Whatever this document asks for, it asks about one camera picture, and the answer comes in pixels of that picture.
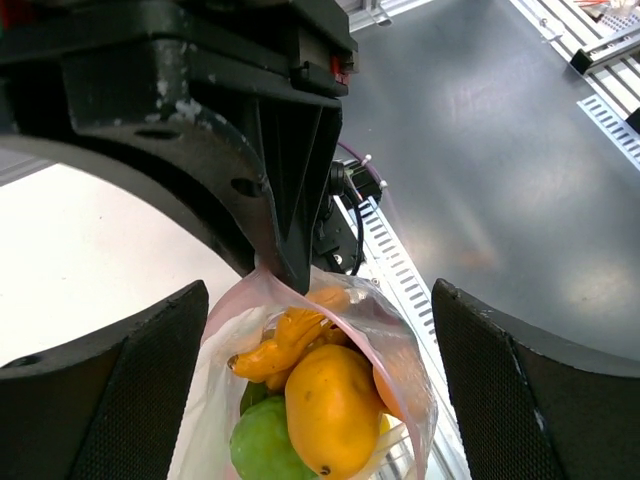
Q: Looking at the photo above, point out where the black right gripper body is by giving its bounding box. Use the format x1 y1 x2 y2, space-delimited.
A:
1 1 358 145

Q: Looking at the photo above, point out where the yellow potato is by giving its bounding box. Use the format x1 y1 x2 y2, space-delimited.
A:
373 367 405 422

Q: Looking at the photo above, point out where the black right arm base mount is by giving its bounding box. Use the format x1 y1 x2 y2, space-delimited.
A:
311 161 365 276

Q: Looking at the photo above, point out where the orange ginger root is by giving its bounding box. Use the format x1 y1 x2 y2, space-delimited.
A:
227 307 353 394

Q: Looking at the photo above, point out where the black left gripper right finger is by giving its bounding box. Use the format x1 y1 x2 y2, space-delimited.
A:
432 279 639 479

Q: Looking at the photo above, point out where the green custard apple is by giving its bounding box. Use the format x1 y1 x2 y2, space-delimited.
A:
229 396 317 480

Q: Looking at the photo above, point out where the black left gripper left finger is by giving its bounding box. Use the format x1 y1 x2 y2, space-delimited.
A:
1 280 209 479

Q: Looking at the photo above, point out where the clear zip top bag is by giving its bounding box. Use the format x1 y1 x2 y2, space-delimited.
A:
169 268 437 479

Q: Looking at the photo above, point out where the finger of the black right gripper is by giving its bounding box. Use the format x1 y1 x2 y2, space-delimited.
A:
1 94 278 274
259 100 343 293

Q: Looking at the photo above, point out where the yellow mango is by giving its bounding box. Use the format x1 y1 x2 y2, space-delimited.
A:
285 345 384 479

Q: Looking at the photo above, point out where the slotted grey cable duct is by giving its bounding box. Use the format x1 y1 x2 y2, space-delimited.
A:
360 198 471 479

